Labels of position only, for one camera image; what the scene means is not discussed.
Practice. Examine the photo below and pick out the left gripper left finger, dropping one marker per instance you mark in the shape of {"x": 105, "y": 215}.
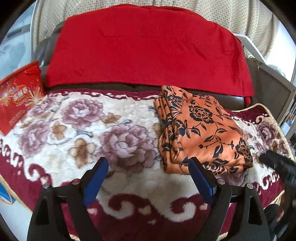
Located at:
{"x": 48, "y": 222}

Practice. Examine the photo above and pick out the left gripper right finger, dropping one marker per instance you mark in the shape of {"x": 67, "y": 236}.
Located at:
{"x": 248, "y": 222}

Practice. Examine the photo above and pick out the orange floral garment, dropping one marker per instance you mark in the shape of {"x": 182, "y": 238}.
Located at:
{"x": 197, "y": 126}

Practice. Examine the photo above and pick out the floral plush bed blanket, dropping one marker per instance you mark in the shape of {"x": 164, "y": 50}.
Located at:
{"x": 63, "y": 136}

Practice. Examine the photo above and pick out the red gift bag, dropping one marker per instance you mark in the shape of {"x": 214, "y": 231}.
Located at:
{"x": 20, "y": 91}

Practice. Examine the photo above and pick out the beige curtain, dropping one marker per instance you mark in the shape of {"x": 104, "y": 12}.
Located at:
{"x": 250, "y": 18}

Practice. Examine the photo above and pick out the white cabinet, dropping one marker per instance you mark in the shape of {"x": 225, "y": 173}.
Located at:
{"x": 16, "y": 46}

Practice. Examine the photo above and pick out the red blanket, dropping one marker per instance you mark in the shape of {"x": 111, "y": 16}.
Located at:
{"x": 149, "y": 45}

